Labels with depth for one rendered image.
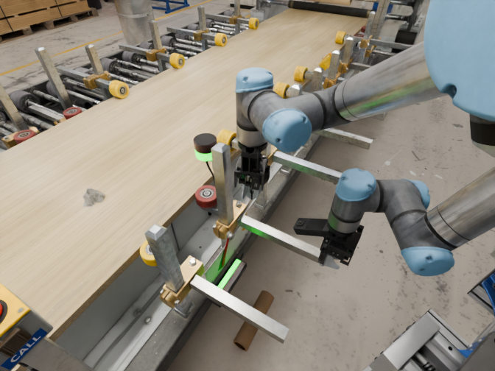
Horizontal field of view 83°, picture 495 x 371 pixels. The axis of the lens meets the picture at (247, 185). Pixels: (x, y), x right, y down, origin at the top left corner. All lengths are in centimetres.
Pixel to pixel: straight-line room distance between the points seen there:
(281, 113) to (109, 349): 88
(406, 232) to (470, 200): 12
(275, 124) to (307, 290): 141
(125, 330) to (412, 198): 91
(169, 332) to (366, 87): 81
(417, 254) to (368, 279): 134
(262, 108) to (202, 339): 136
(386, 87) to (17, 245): 100
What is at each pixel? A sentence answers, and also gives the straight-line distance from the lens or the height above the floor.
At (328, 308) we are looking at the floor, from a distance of 177.
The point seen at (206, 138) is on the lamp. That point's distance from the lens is 74.
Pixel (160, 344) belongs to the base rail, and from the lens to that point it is 95.
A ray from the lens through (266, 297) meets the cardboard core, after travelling 165.
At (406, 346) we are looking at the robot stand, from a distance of 68.
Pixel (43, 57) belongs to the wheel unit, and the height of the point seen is 113.
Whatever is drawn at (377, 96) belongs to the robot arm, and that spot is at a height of 139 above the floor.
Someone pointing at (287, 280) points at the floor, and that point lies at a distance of 180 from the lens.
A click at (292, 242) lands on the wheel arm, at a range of 88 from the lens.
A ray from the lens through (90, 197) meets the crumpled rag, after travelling 105.
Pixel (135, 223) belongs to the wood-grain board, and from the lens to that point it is 93.
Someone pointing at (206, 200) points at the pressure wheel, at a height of 91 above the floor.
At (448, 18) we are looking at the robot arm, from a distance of 22.
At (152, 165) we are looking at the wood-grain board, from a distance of 112.
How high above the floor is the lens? 158
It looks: 44 degrees down
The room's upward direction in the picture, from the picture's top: straight up
